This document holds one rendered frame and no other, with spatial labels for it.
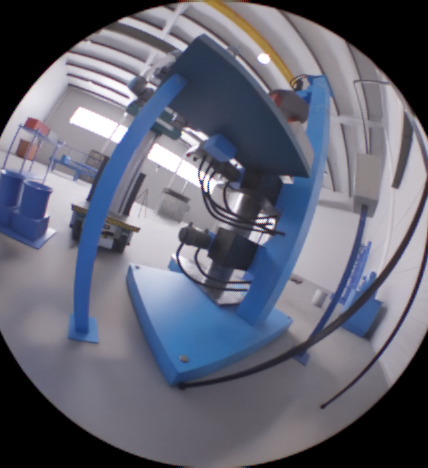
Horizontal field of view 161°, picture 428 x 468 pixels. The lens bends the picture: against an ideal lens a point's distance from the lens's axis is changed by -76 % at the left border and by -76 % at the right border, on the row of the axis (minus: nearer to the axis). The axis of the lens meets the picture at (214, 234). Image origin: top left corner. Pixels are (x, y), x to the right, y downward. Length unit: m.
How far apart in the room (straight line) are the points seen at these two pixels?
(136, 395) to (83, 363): 0.20
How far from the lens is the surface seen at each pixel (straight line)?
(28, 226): 1.36
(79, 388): 0.61
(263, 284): 0.96
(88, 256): 0.50
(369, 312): 2.88
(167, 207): 8.96
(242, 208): 1.21
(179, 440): 0.60
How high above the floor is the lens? 0.58
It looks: 2 degrees down
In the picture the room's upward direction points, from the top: 24 degrees clockwise
